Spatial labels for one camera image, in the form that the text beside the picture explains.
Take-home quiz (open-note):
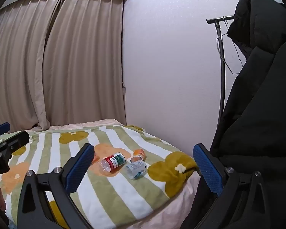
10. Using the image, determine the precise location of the bottle with blue white label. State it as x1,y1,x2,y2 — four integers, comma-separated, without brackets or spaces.
124,160,147,180

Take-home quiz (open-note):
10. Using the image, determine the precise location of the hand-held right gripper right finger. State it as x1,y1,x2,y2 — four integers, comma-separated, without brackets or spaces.
193,143,271,229

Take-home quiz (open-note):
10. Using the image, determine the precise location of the beige curtain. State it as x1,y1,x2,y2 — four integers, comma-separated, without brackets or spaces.
41,0,125,128
0,0,65,132

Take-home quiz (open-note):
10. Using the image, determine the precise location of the clear bottle with red label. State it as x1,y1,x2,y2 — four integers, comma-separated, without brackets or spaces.
98,152,126,173

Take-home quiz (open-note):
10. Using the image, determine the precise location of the small orange bottle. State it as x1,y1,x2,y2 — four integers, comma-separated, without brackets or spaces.
130,149,147,164

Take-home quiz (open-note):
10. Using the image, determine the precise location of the white wire hanger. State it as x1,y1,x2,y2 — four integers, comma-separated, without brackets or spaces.
215,32,245,75

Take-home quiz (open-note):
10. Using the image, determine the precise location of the black padded coat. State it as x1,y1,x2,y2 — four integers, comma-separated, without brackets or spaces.
181,0,286,229

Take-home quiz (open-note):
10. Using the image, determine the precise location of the black clothes rack pole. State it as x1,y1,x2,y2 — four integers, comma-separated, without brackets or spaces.
206,15,236,126

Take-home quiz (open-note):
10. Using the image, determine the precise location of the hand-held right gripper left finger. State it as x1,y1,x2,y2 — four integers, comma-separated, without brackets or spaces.
17,143,95,229

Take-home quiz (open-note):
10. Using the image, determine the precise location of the striped flower print blanket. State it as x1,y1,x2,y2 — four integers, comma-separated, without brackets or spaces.
0,124,199,229

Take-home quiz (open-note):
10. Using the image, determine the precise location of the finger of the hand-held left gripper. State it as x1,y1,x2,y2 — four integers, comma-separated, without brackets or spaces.
0,130,30,159
0,122,10,137

